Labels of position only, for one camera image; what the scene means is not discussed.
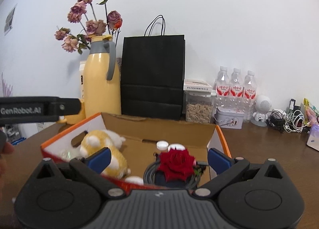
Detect yellow white plush toy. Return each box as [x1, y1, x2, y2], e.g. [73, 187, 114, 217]
[79, 129, 131, 179]

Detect white ribbed bottle cap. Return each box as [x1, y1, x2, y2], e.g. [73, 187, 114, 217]
[124, 176, 144, 185]

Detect red artificial rose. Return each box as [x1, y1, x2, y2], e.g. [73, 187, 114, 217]
[157, 149, 196, 182]

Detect grey braided cable coil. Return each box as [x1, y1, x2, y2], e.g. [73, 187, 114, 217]
[143, 152, 202, 191]

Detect small white cup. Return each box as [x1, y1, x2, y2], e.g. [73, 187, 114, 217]
[156, 141, 169, 151]

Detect white round jar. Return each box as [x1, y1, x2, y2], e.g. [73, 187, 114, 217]
[168, 143, 185, 151]

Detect navy blue zip pouch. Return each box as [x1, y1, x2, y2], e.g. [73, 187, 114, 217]
[154, 171, 166, 187]

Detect person's left hand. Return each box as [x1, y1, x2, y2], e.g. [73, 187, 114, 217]
[1, 131, 14, 191]

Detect yellow thermos jug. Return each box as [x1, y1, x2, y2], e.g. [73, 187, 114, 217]
[83, 35, 121, 117]

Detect decorated tin box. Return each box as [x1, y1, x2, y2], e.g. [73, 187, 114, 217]
[214, 107, 244, 129]

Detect red cardboard pumpkin box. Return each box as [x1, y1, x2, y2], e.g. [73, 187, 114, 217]
[40, 113, 231, 177]

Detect clear container with nuts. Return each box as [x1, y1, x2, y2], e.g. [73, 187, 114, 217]
[185, 91, 214, 124]

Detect left water bottle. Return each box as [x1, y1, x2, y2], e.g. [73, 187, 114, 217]
[215, 66, 230, 108]

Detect water bottle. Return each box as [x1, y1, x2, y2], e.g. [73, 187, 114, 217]
[243, 70, 257, 123]
[215, 66, 230, 108]
[229, 68, 243, 108]

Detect middle water bottle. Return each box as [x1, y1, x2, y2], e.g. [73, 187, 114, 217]
[229, 68, 243, 108]

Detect white robot figurine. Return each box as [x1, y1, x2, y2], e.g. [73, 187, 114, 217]
[250, 95, 272, 127]

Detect right water bottle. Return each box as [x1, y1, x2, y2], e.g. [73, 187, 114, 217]
[243, 70, 257, 123]

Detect white flat box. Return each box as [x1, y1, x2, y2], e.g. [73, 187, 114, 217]
[183, 79, 212, 93]

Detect purple tissue box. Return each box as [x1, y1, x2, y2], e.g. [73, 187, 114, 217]
[307, 124, 319, 151]

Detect black paper bag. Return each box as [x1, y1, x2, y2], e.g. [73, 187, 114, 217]
[121, 15, 185, 120]

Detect dried pink rose bouquet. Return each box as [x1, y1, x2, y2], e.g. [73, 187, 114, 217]
[54, 0, 123, 54]

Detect colourful snack packets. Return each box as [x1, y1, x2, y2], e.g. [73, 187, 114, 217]
[303, 98, 319, 125]

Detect tangled chargers and cables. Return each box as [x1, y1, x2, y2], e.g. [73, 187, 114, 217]
[266, 98, 311, 134]

